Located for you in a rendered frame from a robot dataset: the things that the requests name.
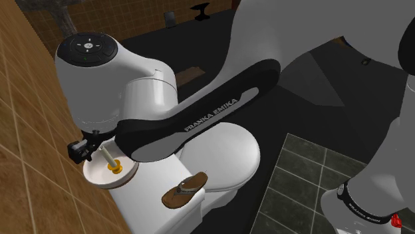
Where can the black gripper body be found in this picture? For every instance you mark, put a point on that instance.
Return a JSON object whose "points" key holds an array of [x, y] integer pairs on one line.
{"points": [[85, 147]]}

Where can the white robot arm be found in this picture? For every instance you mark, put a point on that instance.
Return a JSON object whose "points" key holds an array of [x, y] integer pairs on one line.
{"points": [[97, 90]]}

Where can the white round plate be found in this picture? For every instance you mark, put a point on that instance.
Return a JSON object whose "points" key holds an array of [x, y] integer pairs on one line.
{"points": [[97, 175]]}

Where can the white candle in gold holder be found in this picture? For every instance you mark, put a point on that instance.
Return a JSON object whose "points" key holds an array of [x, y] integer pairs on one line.
{"points": [[114, 166]]}

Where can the brown flip-flop sandal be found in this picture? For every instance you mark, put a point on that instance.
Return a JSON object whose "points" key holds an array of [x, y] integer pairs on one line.
{"points": [[184, 191]]}

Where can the white toilet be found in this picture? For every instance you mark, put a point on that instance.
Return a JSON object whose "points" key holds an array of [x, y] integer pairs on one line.
{"points": [[223, 152]]}

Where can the black anvil-shaped object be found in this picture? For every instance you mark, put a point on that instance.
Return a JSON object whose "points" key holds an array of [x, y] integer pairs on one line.
{"points": [[201, 12]]}

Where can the dark grey wall panel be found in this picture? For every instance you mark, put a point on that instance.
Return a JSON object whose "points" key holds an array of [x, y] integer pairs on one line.
{"points": [[170, 19]]}

